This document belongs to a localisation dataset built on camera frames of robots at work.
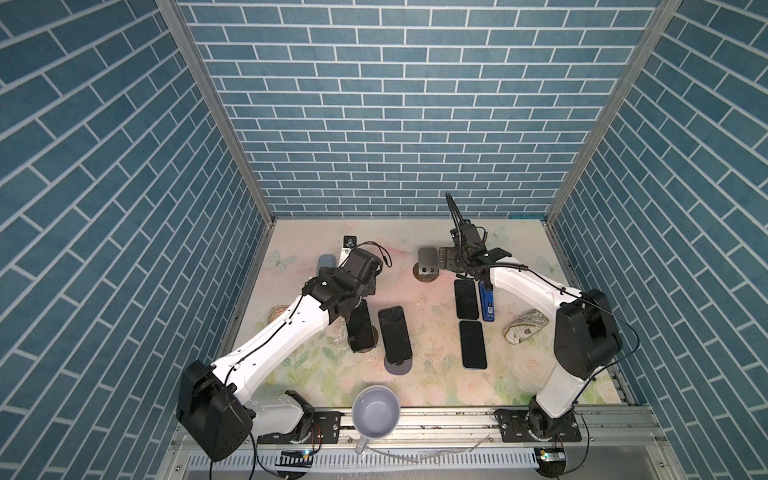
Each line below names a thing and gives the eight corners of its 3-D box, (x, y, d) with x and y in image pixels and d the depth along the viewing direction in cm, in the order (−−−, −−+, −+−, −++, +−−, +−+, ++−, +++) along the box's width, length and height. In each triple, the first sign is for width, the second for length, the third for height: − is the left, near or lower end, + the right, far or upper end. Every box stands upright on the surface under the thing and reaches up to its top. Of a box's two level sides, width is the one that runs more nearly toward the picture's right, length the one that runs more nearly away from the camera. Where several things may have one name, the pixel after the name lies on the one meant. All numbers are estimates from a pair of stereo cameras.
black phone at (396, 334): (389, 369, 85) (388, 350, 73) (381, 331, 92) (379, 309, 81) (410, 364, 86) (413, 345, 74) (400, 327, 93) (401, 304, 82)
